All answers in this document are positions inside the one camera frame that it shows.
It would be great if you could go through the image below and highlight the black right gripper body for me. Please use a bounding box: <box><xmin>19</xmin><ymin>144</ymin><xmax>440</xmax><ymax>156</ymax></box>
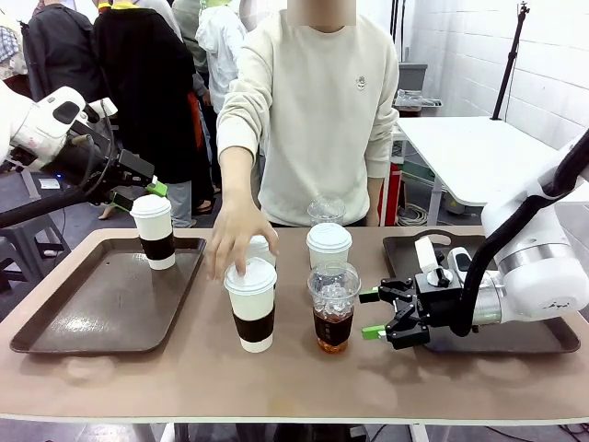
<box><xmin>407</xmin><ymin>271</ymin><xmax>467</xmax><ymax>332</ymax></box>

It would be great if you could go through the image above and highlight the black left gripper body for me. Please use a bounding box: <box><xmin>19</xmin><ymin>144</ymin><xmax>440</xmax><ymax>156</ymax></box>
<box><xmin>43</xmin><ymin>132</ymin><xmax>156</xmax><ymax>207</ymax></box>

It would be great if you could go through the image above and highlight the white paper cup brown sleeve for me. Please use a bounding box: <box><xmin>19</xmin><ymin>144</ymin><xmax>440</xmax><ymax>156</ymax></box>
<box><xmin>306</xmin><ymin>223</ymin><xmax>353</xmax><ymax>271</ymax></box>
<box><xmin>223</xmin><ymin>256</ymin><xmax>279</xmax><ymax>354</ymax></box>
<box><xmin>246</xmin><ymin>234</ymin><xmax>279</xmax><ymax>269</ymax></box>
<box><xmin>129</xmin><ymin>193</ymin><xmax>178</xmax><ymax>272</ymax></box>

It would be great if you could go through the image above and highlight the iced tea clear dome cup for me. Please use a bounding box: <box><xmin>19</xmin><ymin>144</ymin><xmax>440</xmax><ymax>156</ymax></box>
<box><xmin>306</xmin><ymin>194</ymin><xmax>347</xmax><ymax>227</ymax></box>
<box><xmin>306</xmin><ymin>261</ymin><xmax>362</xmax><ymax>355</ymax></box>

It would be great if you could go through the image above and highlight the person's left forearm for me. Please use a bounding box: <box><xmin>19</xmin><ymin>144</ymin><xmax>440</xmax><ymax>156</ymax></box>
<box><xmin>366</xmin><ymin>176</ymin><xmax>386</xmax><ymax>227</ymax></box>

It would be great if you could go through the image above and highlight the person's right forearm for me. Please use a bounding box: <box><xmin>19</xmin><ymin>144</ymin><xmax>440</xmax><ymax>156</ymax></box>
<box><xmin>218</xmin><ymin>145</ymin><xmax>260</xmax><ymax>202</ymax></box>

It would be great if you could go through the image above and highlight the brown plastic tray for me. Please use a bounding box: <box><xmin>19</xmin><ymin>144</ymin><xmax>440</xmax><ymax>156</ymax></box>
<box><xmin>382</xmin><ymin>231</ymin><xmax>581</xmax><ymax>355</ymax></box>
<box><xmin>9</xmin><ymin>237</ymin><xmax>207</xmax><ymax>355</ymax></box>

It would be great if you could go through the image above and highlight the person's right hand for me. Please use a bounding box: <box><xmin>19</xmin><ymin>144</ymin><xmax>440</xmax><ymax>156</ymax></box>
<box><xmin>205</xmin><ymin>191</ymin><xmax>281</xmax><ymax>282</ymax></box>

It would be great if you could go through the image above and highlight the bystander in black coat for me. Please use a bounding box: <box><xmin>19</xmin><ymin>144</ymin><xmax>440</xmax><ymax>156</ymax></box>
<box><xmin>91</xmin><ymin>0</ymin><xmax>198</xmax><ymax>229</ymax></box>

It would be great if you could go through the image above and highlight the red floor object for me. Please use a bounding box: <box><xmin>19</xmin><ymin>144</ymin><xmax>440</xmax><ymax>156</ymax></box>
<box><xmin>384</xmin><ymin>163</ymin><xmax>402</xmax><ymax>227</ymax></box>

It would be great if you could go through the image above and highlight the bystander in dark jacket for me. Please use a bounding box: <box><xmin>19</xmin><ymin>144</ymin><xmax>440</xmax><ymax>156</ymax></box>
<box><xmin>22</xmin><ymin>2</ymin><xmax>100</xmax><ymax>103</ymax></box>

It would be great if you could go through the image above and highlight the bystander in white jacket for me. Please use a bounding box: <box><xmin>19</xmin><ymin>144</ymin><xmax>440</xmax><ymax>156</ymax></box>
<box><xmin>195</xmin><ymin>0</ymin><xmax>248</xmax><ymax>115</ymax></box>

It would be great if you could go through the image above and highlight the white background table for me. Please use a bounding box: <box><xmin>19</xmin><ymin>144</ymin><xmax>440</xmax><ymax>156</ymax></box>
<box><xmin>396</xmin><ymin>114</ymin><xmax>589</xmax><ymax>227</ymax></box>

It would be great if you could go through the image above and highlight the person in cream sweater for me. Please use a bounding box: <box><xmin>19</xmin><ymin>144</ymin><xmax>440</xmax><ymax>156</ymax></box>
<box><xmin>215</xmin><ymin>0</ymin><xmax>400</xmax><ymax>227</ymax></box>

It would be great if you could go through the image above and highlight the black tripod stand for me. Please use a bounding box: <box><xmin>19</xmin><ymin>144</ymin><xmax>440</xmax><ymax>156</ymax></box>
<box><xmin>491</xmin><ymin>2</ymin><xmax>531</xmax><ymax>122</ymax></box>

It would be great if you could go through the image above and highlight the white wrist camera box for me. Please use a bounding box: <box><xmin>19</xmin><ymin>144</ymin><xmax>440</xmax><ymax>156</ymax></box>
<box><xmin>413</xmin><ymin>236</ymin><xmax>446</xmax><ymax>277</ymax></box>

